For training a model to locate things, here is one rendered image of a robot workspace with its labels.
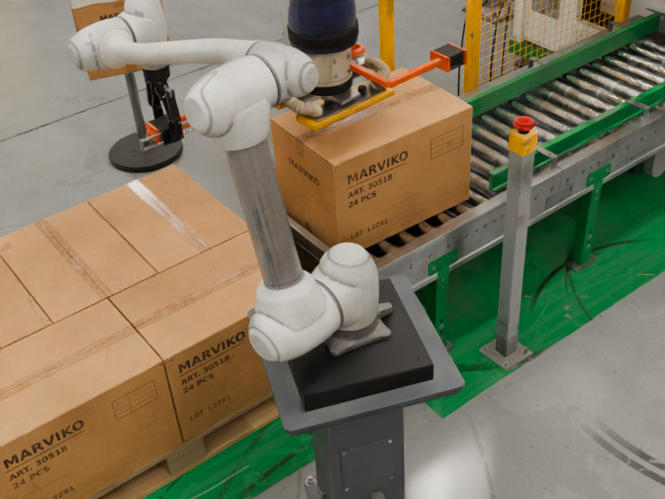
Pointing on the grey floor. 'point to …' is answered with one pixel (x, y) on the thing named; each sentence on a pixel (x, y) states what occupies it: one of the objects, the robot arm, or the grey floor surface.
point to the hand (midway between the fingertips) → (167, 127)
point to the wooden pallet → (193, 451)
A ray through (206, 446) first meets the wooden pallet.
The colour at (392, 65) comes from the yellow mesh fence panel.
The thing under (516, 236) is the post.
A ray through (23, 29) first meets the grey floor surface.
